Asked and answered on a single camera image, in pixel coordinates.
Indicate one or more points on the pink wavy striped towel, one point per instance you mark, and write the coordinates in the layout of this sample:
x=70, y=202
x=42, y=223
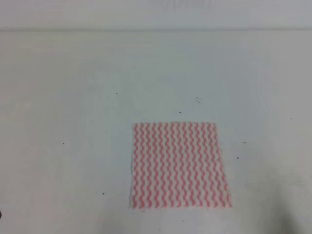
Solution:
x=177, y=165

